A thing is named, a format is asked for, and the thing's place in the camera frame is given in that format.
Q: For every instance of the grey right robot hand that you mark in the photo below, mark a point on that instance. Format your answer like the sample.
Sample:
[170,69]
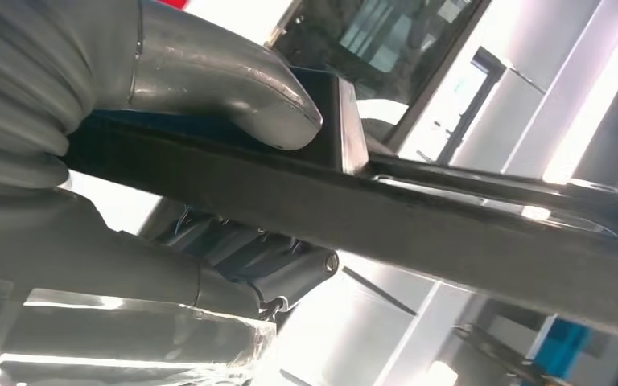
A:
[208,69]

